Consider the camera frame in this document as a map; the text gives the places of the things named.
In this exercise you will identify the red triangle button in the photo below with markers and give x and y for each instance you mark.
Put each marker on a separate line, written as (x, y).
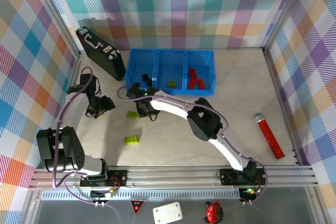
(137, 206)

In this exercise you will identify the aluminium frame post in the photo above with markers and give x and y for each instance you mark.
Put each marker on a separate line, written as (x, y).
(57, 14)
(288, 11)

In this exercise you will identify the wide aluminium frame beam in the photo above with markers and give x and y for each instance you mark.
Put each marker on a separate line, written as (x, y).
(170, 176)

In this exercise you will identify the aluminium side rail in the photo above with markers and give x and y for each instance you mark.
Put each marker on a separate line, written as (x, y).
(76, 72)
(277, 90)

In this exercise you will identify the green lego brick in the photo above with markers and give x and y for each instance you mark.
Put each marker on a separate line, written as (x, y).
(172, 84)
(132, 115)
(131, 140)

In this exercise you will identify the red lego brick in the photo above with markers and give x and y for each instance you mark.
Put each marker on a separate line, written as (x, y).
(192, 73)
(201, 83)
(192, 83)

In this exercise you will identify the red glitter toy microphone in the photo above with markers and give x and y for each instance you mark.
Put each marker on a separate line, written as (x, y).
(270, 137)

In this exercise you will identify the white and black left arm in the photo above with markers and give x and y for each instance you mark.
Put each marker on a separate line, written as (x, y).
(72, 108)

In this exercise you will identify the black briefcase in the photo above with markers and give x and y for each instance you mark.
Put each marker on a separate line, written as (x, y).
(99, 53)

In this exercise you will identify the black lego brick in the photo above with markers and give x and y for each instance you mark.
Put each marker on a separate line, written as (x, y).
(149, 81)
(144, 77)

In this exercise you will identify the red round device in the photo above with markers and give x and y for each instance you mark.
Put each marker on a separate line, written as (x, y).
(213, 212)

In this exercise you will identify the blue plastic bin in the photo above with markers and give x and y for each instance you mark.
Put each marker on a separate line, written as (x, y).
(204, 61)
(136, 64)
(169, 64)

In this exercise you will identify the white rectangular box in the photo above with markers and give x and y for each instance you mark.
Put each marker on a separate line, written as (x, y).
(167, 212)

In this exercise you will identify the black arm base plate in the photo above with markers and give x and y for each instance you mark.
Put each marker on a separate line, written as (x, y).
(228, 176)
(120, 178)

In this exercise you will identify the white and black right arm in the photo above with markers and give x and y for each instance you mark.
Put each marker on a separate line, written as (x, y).
(170, 106)

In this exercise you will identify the small electronics board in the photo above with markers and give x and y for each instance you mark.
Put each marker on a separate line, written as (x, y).
(248, 191)
(102, 194)

